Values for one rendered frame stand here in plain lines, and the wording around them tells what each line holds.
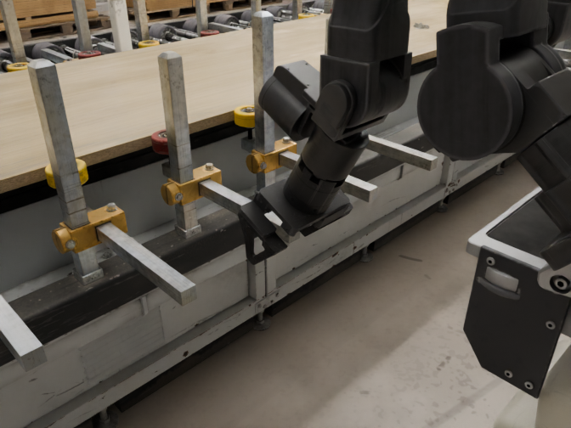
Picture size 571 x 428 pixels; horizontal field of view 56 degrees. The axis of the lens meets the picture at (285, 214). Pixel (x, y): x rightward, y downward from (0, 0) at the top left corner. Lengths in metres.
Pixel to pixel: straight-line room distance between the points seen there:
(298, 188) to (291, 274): 1.45
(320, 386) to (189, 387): 0.43
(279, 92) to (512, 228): 0.32
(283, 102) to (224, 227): 0.75
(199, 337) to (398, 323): 0.76
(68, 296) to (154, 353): 0.66
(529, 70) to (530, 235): 0.28
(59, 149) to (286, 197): 0.54
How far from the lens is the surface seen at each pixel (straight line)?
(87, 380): 1.68
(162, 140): 1.26
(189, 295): 0.91
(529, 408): 0.80
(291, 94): 0.57
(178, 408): 1.82
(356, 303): 2.17
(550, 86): 0.42
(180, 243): 1.24
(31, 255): 1.35
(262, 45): 1.25
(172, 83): 1.12
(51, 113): 1.01
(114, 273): 1.18
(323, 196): 0.59
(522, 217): 0.71
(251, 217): 0.60
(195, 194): 1.22
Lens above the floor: 1.37
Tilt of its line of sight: 30 degrees down
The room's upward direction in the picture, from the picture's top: straight up
